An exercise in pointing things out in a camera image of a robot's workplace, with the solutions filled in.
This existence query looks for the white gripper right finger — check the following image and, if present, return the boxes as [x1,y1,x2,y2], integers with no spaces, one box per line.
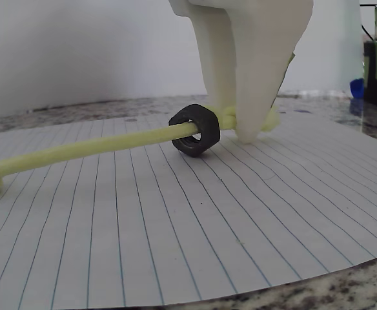
[223,0,314,145]

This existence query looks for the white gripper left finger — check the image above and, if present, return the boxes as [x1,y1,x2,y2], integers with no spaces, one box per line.
[168,0,239,112]

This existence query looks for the black hex nut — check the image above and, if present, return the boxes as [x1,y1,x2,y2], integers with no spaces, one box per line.
[168,103,221,158]

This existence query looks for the yellow knotted rope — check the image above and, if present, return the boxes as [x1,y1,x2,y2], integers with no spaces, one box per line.
[0,105,281,196]

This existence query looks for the blue tape piece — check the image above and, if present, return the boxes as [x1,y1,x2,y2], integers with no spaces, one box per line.
[349,77,365,99]

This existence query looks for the lined paper sheet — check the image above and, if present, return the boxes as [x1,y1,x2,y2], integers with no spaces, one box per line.
[0,112,377,307]

